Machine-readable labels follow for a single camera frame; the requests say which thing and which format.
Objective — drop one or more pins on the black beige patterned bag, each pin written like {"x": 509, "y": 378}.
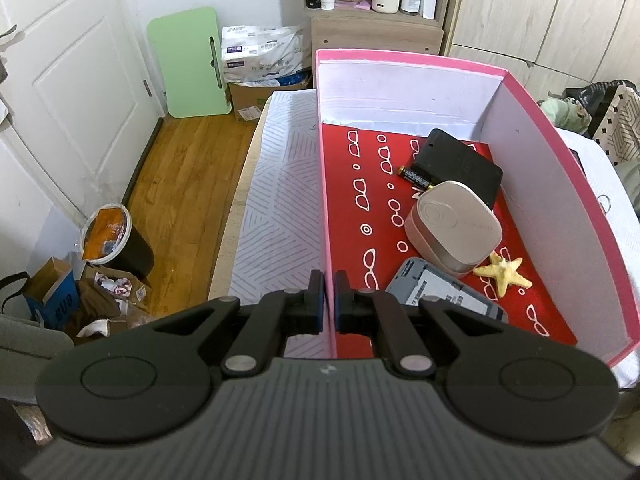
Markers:
{"x": 620, "y": 120}

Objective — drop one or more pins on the brown cardboard box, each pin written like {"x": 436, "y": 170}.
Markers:
{"x": 245, "y": 100}

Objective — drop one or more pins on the white tissue pack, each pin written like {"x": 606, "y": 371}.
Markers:
{"x": 260, "y": 50}

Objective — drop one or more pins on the black trash bin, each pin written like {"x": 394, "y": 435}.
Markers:
{"x": 130, "y": 255}

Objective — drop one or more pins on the red printed bag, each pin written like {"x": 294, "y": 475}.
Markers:
{"x": 360, "y": 260}

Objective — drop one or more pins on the brown paper bag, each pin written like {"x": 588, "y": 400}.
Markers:
{"x": 100, "y": 300}

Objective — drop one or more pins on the green folding board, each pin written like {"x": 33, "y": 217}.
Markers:
{"x": 185, "y": 60}

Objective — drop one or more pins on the blue cardboard box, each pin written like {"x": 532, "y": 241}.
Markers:
{"x": 55, "y": 305}

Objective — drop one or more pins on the grey chair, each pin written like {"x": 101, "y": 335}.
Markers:
{"x": 25, "y": 345}

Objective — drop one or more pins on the black rectangular case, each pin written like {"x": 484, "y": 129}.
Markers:
{"x": 460, "y": 165}

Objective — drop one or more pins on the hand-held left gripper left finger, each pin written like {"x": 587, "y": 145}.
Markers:
{"x": 316, "y": 305}

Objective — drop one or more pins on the wooden shelf unit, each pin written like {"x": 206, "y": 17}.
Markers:
{"x": 370, "y": 35}

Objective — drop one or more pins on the yellow starfish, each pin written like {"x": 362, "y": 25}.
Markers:
{"x": 500, "y": 272}

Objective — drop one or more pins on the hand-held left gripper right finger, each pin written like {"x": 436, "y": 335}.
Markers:
{"x": 341, "y": 305}

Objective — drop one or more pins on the pale green cloth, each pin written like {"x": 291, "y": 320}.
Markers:
{"x": 562, "y": 112}

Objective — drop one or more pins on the beige rounded case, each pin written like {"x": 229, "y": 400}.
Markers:
{"x": 450, "y": 230}

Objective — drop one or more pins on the grey device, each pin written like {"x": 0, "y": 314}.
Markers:
{"x": 440, "y": 285}

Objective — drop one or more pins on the black and gold battery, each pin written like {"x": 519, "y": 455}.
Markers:
{"x": 415, "y": 176}

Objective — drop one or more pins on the white door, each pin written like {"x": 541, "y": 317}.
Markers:
{"x": 65, "y": 85}

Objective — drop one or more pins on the light wooden wardrobe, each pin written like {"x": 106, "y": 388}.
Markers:
{"x": 550, "y": 10}

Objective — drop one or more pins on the pink cardboard box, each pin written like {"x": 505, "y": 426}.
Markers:
{"x": 545, "y": 175}

